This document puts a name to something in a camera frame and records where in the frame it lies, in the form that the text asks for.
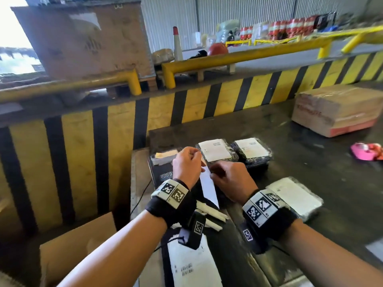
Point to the person's left hand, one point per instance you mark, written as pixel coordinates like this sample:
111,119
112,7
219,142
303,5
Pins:
185,165

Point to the person's right hand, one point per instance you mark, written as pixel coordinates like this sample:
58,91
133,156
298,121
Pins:
235,180

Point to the person's left fingers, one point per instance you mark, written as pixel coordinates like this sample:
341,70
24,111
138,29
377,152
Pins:
195,155

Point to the person's right fingers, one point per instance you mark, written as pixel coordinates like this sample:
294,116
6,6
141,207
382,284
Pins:
218,173

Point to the white label strip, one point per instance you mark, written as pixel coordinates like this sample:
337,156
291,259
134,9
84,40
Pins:
208,186

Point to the person's left forearm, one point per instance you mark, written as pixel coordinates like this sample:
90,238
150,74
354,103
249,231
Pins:
119,254

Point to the person's right forearm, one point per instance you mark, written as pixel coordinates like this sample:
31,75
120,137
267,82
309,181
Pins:
329,260

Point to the black parcel with white label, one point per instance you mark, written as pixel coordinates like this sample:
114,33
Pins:
252,149
215,150

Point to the black label printer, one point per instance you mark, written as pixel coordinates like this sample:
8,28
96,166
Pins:
161,168

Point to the white backing paper strips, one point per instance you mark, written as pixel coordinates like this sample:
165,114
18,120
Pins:
214,214

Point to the black left wrist band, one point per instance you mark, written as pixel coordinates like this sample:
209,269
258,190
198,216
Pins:
173,200

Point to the black wrist band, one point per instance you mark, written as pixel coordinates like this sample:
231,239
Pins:
266,215
173,200

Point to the black right wrist band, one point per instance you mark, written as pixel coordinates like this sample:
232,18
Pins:
266,215

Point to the clear-wrapped parcel with white label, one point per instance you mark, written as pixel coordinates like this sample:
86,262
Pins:
296,195

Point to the black parcel with barcode label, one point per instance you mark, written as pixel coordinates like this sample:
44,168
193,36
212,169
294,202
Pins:
191,266

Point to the brown wrapped sack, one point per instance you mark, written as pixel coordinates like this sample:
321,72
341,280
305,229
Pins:
163,56

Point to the red helmet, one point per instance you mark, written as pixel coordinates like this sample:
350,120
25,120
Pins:
217,49

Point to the white traffic cone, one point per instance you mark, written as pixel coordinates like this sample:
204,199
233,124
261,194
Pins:
177,44

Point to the yellow black striped barrier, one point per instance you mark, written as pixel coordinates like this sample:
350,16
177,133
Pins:
74,152

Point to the plastic-wrapped bundle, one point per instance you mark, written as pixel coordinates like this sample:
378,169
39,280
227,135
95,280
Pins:
227,29

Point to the taped cardboard box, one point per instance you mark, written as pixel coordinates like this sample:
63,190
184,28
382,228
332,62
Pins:
338,109

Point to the pink object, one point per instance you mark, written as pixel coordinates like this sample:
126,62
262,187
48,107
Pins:
363,151

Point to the row of red barrels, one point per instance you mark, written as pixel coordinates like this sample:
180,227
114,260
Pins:
281,28

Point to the large brown cardboard box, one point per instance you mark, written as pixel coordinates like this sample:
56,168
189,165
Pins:
83,41

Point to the open cardboard box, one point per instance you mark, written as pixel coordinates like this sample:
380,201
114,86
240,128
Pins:
68,254

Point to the yellow guard rail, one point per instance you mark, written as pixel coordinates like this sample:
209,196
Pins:
239,55
359,37
74,85

